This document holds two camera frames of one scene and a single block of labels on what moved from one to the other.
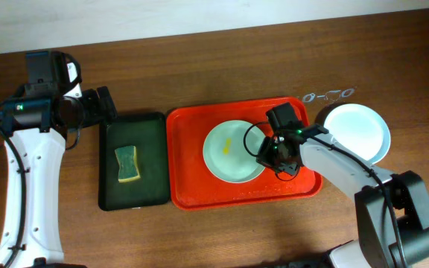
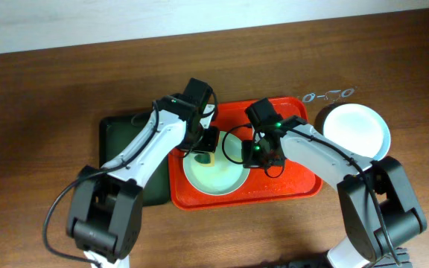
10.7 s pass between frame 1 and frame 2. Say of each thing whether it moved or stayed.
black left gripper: moved
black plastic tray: stayed
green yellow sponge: moved
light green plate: moved
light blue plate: stayed
